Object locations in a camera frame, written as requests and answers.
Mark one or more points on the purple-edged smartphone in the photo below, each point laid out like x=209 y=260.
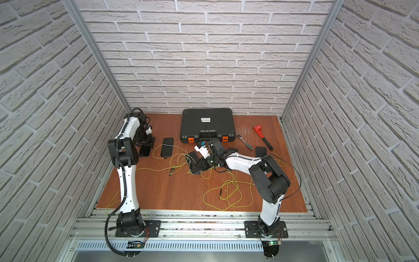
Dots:
x=144 y=151

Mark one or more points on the black plastic tool case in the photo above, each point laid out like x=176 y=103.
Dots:
x=204 y=124

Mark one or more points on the red and black tool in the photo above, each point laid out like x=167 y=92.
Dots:
x=258 y=129

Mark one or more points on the aluminium corner post left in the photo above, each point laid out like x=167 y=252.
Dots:
x=81 y=24

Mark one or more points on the aluminium corner post right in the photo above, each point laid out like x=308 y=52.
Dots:
x=325 y=29

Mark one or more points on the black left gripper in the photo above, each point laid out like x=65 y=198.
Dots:
x=145 y=146

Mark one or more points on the black smartphone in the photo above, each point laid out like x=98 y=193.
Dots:
x=167 y=148

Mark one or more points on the blue-edged smartphone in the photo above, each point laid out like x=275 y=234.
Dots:
x=195 y=164

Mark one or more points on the aluminium rail frame front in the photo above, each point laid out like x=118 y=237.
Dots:
x=208 y=225

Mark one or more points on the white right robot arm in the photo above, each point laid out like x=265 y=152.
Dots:
x=270 y=180

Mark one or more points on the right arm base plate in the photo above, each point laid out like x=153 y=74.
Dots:
x=258 y=229

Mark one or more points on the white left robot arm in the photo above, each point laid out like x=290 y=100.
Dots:
x=134 y=140

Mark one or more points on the aluminium corner post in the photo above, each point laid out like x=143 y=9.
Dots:
x=325 y=29
x=81 y=24

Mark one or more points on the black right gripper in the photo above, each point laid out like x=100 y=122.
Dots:
x=205 y=165

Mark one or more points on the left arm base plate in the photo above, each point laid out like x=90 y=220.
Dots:
x=145 y=228

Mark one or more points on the grey metal wrench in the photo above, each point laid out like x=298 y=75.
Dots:
x=246 y=143

